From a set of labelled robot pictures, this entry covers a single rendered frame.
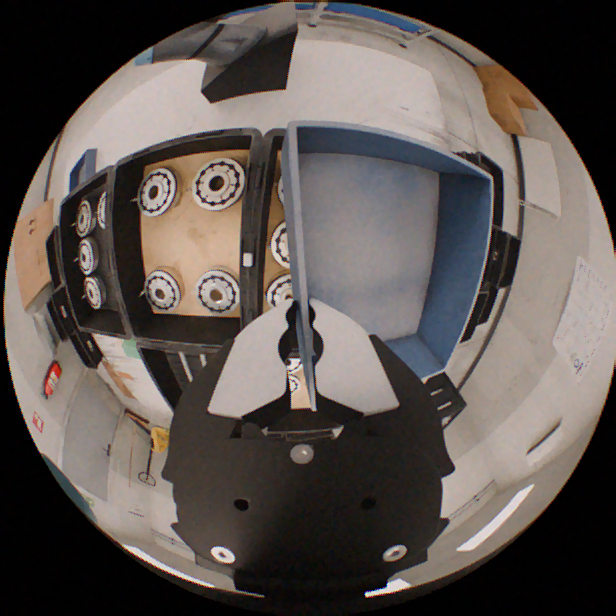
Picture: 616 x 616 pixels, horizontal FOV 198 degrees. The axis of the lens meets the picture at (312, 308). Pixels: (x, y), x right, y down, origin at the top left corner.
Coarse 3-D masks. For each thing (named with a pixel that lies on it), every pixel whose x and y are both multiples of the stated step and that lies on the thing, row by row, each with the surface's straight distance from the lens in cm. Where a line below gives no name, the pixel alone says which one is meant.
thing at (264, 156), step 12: (276, 132) 32; (264, 144) 31; (264, 156) 31; (264, 168) 32; (264, 180) 30; (252, 216) 30; (252, 228) 31; (252, 240) 31; (252, 252) 31; (252, 264) 32; (252, 276) 33; (252, 288) 34; (252, 300) 35; (252, 312) 37
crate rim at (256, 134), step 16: (240, 128) 33; (256, 128) 32; (160, 144) 38; (176, 144) 36; (256, 144) 31; (128, 160) 43; (256, 160) 31; (112, 176) 45; (112, 192) 44; (112, 208) 44; (112, 224) 44; (112, 240) 44; (240, 240) 31; (112, 256) 45; (240, 256) 32; (240, 272) 33; (240, 288) 34; (240, 304) 35; (128, 320) 50; (240, 320) 37
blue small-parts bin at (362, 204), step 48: (288, 144) 9; (336, 144) 13; (384, 144) 13; (432, 144) 13; (288, 192) 11; (336, 192) 16; (384, 192) 18; (432, 192) 21; (480, 192) 19; (288, 240) 14; (336, 240) 17; (384, 240) 18; (432, 240) 22; (480, 240) 18; (336, 288) 18; (384, 288) 20; (432, 288) 23; (384, 336) 24; (432, 336) 24
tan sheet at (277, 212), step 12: (276, 168) 40; (276, 180) 40; (276, 192) 40; (276, 204) 40; (276, 216) 40; (276, 264) 42; (264, 276) 43; (264, 288) 45; (264, 300) 46; (264, 312) 48
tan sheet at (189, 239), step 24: (192, 168) 44; (144, 216) 50; (168, 216) 46; (192, 216) 44; (216, 216) 42; (240, 216) 41; (144, 240) 51; (168, 240) 47; (192, 240) 44; (216, 240) 43; (144, 264) 53; (168, 264) 49; (192, 264) 46; (216, 264) 44; (192, 288) 48; (168, 312) 55; (192, 312) 52
